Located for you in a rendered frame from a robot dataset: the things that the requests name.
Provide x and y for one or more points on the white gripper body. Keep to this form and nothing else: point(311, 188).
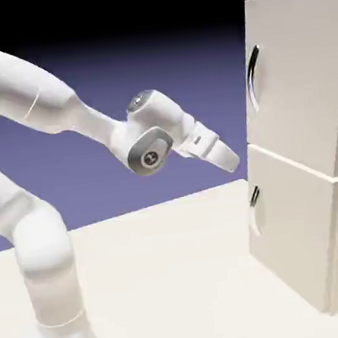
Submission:
point(222, 153)

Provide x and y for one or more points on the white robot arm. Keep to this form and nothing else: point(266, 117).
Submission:
point(17, 91)

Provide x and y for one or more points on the tall white cabinet door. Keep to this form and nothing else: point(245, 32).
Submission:
point(292, 85)

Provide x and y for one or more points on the white cabinet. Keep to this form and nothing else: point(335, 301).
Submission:
point(319, 170)

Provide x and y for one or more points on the short white cabinet door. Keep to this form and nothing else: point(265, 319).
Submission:
point(293, 232)

